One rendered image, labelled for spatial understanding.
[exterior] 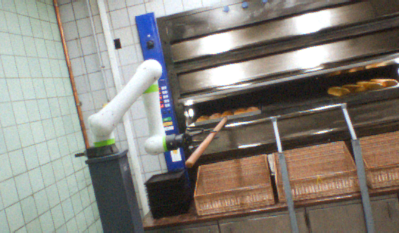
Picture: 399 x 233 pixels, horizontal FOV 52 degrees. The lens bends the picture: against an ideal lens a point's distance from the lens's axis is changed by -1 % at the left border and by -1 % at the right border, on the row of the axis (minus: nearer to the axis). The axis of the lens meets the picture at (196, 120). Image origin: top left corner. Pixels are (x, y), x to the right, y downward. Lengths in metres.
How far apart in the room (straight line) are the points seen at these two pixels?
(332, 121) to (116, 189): 1.78
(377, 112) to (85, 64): 2.38
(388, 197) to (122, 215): 1.71
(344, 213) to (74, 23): 2.57
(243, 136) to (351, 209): 1.00
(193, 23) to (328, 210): 1.74
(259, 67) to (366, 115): 0.90
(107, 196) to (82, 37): 1.63
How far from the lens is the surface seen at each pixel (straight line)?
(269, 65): 3.32
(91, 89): 3.61
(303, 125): 3.36
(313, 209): 2.94
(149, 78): 2.31
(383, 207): 3.01
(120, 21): 3.55
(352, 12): 3.42
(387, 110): 3.47
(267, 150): 3.38
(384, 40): 3.46
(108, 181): 2.44
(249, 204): 2.97
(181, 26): 3.42
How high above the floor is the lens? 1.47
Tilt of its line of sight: 4 degrees down
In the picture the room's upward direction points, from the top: 12 degrees counter-clockwise
